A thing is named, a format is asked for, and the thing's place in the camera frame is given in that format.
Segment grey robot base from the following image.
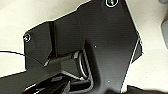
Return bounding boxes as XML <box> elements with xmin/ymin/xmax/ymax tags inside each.
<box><xmin>22</xmin><ymin>0</ymin><xmax>145</xmax><ymax>94</ymax></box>

